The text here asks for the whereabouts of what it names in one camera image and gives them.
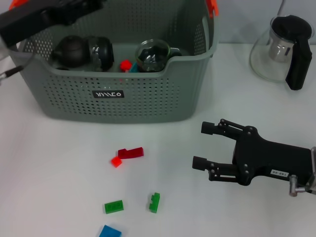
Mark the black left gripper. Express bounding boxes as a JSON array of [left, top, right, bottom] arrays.
[[0, 0, 104, 49]]

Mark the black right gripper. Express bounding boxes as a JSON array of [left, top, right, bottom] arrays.
[[192, 118, 312, 186]]

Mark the green stepped toy brick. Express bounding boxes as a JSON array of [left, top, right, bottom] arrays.
[[148, 192, 160, 213]]

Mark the blue square toy plate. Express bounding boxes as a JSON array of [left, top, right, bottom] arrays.
[[98, 224, 123, 237]]

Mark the grey perforated storage basket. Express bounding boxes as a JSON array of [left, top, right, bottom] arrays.
[[0, 0, 220, 123]]

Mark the black clay teapot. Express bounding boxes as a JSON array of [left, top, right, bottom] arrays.
[[50, 35, 90, 68]]

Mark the dark red toy brick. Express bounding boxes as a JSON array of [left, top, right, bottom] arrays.
[[118, 147, 144, 160]]

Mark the green rectangular toy brick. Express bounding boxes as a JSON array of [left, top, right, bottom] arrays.
[[104, 199, 124, 214]]

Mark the left gripper plug cable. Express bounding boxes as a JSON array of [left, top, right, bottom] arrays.
[[0, 49, 35, 82]]

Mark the gripper plug cable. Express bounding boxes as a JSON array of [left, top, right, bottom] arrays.
[[0, 49, 35, 82], [288, 174, 316, 198]]

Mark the right gripper plug cable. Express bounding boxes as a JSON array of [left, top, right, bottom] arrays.
[[288, 174, 316, 198]]

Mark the glass carafe black handle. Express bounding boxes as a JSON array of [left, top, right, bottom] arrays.
[[249, 14, 315, 91]]

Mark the orange basket carry handle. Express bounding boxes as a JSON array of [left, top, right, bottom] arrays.
[[9, 0, 220, 18]]

